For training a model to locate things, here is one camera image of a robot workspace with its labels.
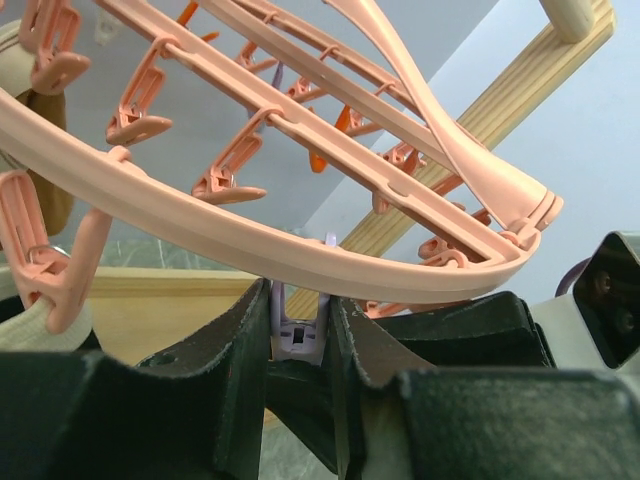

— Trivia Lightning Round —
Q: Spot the pink round clip hanger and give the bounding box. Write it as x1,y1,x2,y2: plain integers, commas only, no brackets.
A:
0,0,566,335

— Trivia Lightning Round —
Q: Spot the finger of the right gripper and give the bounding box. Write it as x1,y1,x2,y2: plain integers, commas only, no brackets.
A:
379,292,555,368

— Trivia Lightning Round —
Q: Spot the brown underwear on hanger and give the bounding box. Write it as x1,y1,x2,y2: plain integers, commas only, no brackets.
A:
22,89,76,239

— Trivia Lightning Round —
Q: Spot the wooden hanging rack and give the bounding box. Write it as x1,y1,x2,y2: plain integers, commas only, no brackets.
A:
87,0,617,366

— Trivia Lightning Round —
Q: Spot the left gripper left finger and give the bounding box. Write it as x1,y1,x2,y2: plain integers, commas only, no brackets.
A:
1,279,270,479

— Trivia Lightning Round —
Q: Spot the beige underwear on hanger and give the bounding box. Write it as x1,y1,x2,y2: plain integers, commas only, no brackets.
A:
1,20,101,351

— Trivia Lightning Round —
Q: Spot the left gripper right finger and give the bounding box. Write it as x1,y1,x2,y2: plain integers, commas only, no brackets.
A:
330,298,639,479

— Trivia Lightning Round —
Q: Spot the purple clothes clip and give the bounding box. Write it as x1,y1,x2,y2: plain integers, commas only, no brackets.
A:
268,230,333,364

